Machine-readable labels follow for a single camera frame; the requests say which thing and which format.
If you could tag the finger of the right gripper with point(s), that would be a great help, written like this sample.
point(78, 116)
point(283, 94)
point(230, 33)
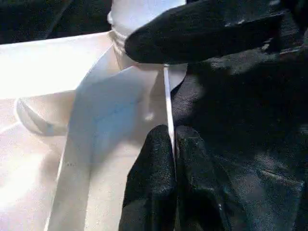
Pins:
point(192, 36)

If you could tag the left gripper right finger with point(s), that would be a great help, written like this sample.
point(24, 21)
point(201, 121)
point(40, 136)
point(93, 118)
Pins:
point(202, 192)

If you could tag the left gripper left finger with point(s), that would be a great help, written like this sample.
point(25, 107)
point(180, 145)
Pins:
point(151, 180)

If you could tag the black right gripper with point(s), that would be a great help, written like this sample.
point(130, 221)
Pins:
point(293, 26)

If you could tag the white plastic table leg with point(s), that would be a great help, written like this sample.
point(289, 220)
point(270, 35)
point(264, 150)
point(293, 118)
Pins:
point(139, 14)

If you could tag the white plastic table top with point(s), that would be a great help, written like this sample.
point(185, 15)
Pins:
point(36, 72)

